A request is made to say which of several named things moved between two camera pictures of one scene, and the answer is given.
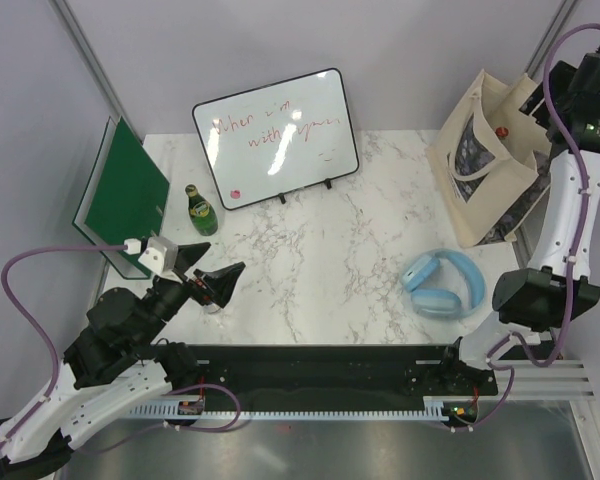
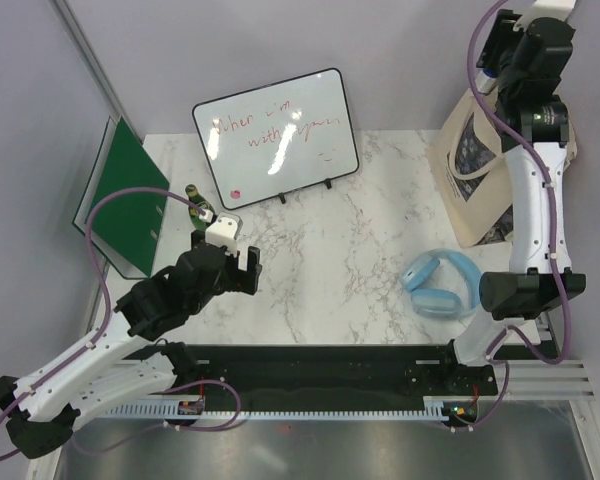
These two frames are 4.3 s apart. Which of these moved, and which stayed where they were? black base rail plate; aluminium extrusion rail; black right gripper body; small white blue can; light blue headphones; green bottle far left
Moved: black right gripper body; small white blue can
Stayed: black base rail plate; light blue headphones; green bottle far left; aluminium extrusion rail
